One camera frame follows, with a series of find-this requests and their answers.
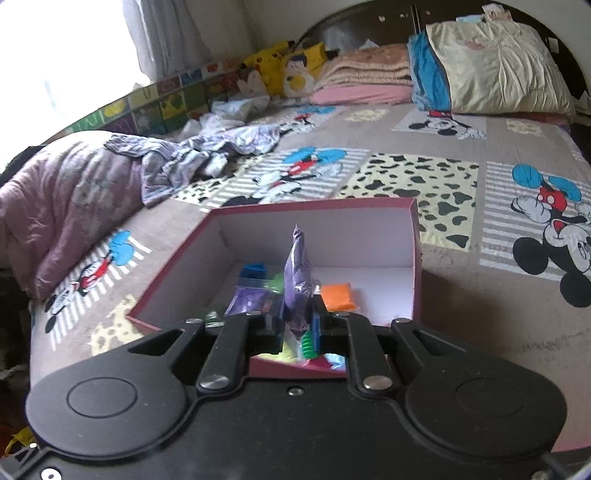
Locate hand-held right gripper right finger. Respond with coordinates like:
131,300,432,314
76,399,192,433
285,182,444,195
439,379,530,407
311,295,468,397

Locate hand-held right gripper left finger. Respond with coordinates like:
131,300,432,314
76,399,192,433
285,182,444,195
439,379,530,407
124,312,284,394

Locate orange clay packet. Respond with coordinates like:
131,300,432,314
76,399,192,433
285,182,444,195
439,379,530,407
320,284,359,313

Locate lavender clay packet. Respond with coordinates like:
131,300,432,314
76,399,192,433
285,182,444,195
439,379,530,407
283,224,320,343

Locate pink cardboard box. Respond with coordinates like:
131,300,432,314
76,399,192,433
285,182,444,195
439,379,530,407
126,198,424,380

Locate cartoon printed bed sheet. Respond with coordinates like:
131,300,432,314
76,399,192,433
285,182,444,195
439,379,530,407
28,99,591,455

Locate crumpled grey clothes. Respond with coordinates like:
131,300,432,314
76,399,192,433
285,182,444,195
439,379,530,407
104,124,283,206

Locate crumpled white cloth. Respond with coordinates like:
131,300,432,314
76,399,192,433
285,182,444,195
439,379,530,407
184,97,271,136

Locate purple quilt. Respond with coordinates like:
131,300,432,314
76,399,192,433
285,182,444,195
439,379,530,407
0,131,153,302

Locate white plush toy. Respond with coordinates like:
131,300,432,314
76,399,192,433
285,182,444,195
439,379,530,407
235,69,271,100

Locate folded pink blanket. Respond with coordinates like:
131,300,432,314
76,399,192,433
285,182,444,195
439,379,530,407
309,44,414,106

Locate colourful foam letter mat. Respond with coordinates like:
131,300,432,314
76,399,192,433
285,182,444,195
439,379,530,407
60,58,259,137

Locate yellow cartoon cushion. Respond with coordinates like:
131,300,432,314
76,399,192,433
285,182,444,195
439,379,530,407
279,41,329,98

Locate yellow mouse plush toy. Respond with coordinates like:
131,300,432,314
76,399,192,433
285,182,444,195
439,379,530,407
242,41,296,85

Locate yellow plastic bag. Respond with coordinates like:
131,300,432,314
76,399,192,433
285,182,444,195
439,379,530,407
7,425,38,451

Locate blue pillow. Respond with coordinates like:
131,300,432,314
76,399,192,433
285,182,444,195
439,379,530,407
407,33,451,114

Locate white window curtain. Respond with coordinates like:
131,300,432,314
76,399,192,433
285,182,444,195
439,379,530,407
122,0,250,86

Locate dark wooden headboard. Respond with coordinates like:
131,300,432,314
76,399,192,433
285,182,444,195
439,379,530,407
295,0,591,108

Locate cream pillow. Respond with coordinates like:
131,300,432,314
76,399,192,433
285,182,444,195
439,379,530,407
425,21,576,116

